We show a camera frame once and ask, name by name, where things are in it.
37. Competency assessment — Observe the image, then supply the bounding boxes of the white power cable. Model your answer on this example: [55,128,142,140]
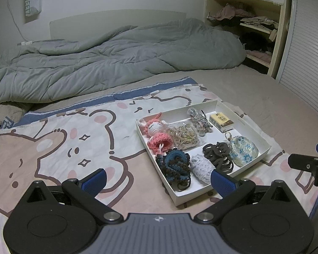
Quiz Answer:
[4,0,26,43]

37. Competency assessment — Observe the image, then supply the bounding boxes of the beige fleece blanket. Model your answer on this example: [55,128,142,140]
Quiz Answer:
[0,102,34,141]

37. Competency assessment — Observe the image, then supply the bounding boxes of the clear bag of rubber bands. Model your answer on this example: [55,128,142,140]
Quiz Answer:
[166,122,201,150]

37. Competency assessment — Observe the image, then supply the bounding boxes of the crumpled pink clothes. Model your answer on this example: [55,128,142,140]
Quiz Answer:
[208,4,256,22]

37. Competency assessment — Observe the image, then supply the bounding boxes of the shallow white cardboard box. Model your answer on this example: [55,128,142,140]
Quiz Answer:
[136,101,271,206]

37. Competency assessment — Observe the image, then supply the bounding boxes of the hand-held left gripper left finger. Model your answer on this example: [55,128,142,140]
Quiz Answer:
[23,168,124,222]

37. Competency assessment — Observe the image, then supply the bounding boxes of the yellow pocket tissue pack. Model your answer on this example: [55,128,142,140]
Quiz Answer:
[209,112,235,133]

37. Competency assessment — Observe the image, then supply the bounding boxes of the white louvred closet door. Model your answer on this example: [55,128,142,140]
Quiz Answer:
[276,0,318,120]

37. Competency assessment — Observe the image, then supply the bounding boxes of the bear printed blanket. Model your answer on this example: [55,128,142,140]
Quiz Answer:
[0,77,318,254]

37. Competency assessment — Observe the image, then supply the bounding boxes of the grey quilt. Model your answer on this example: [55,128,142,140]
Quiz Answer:
[0,18,247,105]

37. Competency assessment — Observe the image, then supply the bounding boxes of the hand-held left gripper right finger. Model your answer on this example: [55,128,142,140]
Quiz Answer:
[195,169,298,222]

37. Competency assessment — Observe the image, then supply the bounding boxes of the beige bed sheet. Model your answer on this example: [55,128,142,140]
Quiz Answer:
[0,65,318,164]

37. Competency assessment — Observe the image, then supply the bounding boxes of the silver gold twisted cord bundle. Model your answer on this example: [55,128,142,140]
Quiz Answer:
[187,108,214,137]

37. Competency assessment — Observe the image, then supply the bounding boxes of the folded pink clothes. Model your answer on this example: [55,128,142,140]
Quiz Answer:
[248,50,273,63]

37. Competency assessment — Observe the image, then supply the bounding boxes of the cream open closet shelf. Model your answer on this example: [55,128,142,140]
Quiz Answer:
[205,0,287,79]

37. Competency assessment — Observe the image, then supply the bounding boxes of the dark clothes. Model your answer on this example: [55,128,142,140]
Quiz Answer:
[238,32,276,54]

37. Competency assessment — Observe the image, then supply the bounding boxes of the pink crochet doll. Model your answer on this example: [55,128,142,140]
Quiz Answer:
[137,112,173,155]

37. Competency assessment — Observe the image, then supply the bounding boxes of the white lace ribbon roll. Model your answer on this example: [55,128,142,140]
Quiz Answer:
[190,154,216,185]

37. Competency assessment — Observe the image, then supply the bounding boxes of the blue floral brocade pouch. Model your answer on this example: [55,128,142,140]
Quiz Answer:
[225,132,259,167]

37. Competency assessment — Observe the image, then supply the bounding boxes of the folded beige clothes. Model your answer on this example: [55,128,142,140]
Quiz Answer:
[240,17,279,30]

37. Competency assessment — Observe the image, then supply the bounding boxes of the black hair claw clip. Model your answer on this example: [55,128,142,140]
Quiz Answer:
[203,141,235,175]

